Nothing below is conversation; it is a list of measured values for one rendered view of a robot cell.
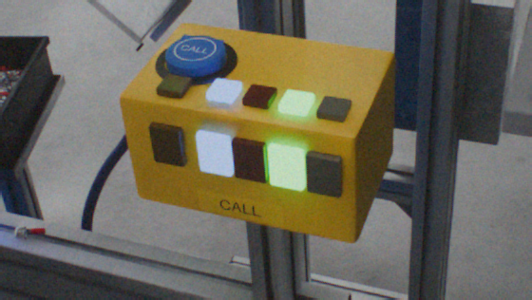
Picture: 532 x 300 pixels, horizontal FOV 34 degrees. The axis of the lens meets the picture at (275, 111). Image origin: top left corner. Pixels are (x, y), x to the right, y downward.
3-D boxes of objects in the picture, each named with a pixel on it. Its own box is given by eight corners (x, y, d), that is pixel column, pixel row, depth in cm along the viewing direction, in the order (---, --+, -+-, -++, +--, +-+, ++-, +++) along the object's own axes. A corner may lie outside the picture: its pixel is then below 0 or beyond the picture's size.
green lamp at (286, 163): (306, 185, 54) (304, 148, 52) (302, 192, 54) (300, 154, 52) (273, 178, 55) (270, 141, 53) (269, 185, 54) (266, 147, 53)
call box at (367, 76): (393, 168, 64) (397, 46, 58) (356, 264, 57) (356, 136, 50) (197, 132, 69) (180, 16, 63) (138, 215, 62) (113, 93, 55)
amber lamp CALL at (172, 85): (193, 84, 56) (192, 76, 56) (181, 100, 55) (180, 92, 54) (168, 80, 56) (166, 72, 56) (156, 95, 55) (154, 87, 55)
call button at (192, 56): (236, 57, 59) (234, 35, 58) (213, 89, 56) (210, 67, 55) (182, 48, 61) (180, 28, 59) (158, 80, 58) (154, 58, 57)
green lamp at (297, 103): (314, 101, 54) (314, 92, 53) (306, 117, 52) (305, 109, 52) (287, 96, 54) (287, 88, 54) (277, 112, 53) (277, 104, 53)
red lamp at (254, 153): (270, 178, 55) (267, 141, 53) (266, 184, 54) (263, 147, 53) (237, 172, 56) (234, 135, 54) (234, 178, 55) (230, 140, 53)
